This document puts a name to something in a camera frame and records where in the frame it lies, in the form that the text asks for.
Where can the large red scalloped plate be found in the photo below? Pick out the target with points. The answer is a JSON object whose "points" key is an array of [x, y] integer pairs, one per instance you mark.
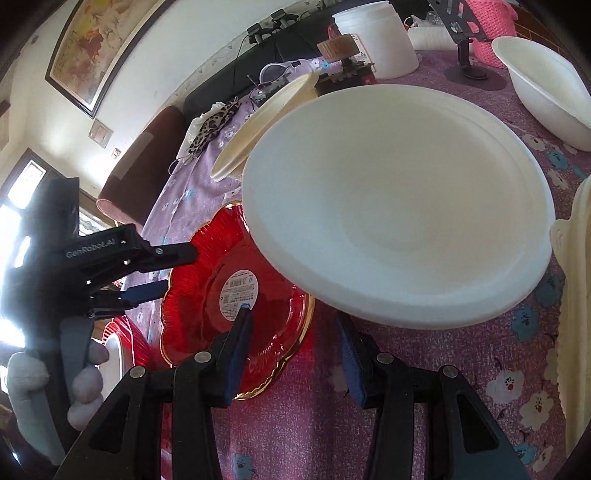
{"points": [[127, 348]]}

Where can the pink knitted jar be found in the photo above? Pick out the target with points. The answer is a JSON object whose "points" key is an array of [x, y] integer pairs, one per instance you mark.
{"points": [[497, 18]]}

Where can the black sofa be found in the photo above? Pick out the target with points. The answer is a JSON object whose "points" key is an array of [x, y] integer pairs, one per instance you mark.
{"points": [[240, 72]]}

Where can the small red scalloped plate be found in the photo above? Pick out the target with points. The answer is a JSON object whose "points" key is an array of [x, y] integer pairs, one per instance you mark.
{"points": [[204, 297]]}

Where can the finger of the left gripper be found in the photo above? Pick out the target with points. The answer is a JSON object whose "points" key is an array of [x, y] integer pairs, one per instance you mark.
{"points": [[138, 295], [161, 256]]}

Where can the leopard print cloth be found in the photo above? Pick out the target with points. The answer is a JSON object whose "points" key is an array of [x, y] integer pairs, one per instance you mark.
{"points": [[217, 122]]}

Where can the maroon armchair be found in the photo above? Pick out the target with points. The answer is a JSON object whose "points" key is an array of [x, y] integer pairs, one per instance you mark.
{"points": [[138, 178]]}

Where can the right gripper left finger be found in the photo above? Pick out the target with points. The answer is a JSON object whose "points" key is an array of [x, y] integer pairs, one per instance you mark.
{"points": [[123, 439]]}

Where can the white cloth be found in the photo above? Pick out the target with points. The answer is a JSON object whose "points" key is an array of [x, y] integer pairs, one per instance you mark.
{"points": [[192, 138]]}

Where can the gloved left hand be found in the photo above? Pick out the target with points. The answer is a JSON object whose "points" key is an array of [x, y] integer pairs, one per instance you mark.
{"points": [[55, 386]]}

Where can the large white foam plate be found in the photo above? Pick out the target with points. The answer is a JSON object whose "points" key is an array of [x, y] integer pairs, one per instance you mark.
{"points": [[401, 205]]}

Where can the white plastic jar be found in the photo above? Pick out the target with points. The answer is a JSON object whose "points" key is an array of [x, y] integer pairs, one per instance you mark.
{"points": [[382, 36]]}

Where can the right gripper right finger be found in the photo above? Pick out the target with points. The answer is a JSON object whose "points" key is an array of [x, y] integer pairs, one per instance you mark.
{"points": [[463, 439]]}

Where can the cream ribbed plastic bowl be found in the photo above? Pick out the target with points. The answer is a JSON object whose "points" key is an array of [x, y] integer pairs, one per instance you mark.
{"points": [[231, 161]]}

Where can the black phone stand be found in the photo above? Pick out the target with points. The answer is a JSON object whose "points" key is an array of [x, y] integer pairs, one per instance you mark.
{"points": [[464, 27]]}

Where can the large white foam bowl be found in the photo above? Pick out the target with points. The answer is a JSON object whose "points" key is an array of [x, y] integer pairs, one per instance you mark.
{"points": [[549, 87]]}

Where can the framed wall picture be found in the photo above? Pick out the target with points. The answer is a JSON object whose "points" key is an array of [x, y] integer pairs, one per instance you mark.
{"points": [[94, 43]]}

